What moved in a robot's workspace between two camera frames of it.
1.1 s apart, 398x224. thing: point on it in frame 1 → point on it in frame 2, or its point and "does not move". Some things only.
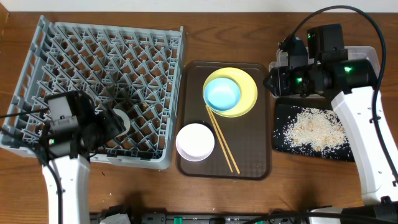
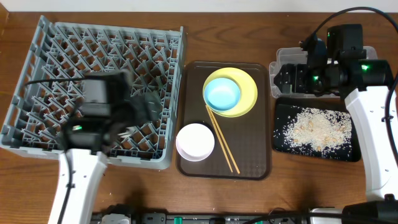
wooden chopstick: x=219 y=138 does not move
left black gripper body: x=112 y=123 → x=137 y=106
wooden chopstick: x=221 y=134 does not move
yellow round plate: x=247 y=88 does not move
